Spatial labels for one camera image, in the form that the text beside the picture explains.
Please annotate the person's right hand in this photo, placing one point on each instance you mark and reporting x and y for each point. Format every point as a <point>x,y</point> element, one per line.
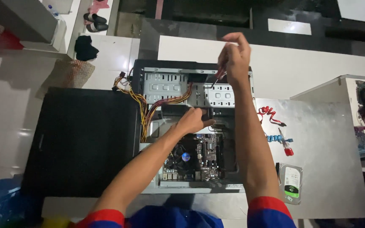
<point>237,63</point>

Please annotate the person's left hand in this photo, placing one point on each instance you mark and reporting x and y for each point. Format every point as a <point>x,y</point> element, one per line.
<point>192,122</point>

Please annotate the black disk drive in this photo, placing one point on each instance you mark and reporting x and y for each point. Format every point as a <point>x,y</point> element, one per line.
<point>208,114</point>

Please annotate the black processor cooling fan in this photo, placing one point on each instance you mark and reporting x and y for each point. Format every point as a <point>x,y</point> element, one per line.
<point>182,156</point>

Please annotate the computer motherboard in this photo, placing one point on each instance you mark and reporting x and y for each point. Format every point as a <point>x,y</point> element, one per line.
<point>209,155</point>

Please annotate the open computer case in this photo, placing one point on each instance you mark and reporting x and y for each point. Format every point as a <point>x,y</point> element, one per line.
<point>169,85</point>

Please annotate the blue and red shirt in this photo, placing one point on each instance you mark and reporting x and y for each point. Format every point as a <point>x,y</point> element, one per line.
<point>173,218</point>

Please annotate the black case side panel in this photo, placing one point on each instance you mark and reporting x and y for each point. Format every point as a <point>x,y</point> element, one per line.
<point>81,142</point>

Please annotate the silver hard drive green label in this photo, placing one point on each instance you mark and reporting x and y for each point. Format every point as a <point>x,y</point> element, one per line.
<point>291,183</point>

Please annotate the black cloth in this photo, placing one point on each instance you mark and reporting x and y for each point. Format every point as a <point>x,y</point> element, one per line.
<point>85,48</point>

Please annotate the silver metal side panel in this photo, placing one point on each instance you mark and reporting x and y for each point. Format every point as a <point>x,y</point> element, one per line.
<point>322,164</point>

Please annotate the brown mesh mat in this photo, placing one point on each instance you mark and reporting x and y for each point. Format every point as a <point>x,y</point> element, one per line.
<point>68,76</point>

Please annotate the black striped slipper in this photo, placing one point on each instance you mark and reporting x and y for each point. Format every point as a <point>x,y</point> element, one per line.
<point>97,27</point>
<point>94,18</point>

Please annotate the pink cloth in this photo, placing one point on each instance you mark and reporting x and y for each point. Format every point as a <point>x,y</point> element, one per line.
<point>98,5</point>

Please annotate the clear water bottle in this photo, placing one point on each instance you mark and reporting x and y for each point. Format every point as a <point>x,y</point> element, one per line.
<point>53,11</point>

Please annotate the grey cabinet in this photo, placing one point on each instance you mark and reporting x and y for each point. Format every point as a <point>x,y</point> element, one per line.
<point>17,19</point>

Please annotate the blue plastic bag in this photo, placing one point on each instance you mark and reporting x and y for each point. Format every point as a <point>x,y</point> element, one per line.
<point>2,199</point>

